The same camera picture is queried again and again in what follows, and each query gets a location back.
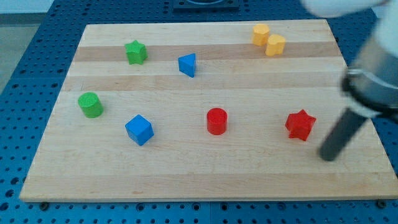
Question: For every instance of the wooden board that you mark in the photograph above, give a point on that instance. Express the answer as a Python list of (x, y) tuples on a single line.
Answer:
[(82, 159)]

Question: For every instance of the blue cube block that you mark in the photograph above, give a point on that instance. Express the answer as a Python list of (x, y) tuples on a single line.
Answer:
[(139, 130)]

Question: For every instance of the red star block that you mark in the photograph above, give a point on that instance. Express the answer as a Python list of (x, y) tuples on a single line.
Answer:
[(299, 125)]

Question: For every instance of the yellow heart block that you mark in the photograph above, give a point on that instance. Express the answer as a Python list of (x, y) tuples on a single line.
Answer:
[(275, 45)]

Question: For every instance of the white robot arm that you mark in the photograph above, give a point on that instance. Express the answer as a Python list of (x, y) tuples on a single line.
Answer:
[(371, 80)]

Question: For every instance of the green star block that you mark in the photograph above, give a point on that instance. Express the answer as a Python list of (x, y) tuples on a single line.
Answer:
[(136, 52)]

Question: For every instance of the red cylinder block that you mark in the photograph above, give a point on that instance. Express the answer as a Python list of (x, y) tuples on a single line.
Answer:
[(216, 119)]

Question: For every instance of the blue triangle block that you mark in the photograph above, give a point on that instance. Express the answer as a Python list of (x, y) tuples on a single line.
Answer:
[(187, 64)]

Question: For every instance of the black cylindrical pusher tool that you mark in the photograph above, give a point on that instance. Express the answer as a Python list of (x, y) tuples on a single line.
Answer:
[(341, 134)]

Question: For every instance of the green cylinder block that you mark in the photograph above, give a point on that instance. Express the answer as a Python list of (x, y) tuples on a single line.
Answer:
[(90, 105)]

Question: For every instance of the yellow hexagon block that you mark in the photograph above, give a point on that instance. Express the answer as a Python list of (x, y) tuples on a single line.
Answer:
[(260, 34)]

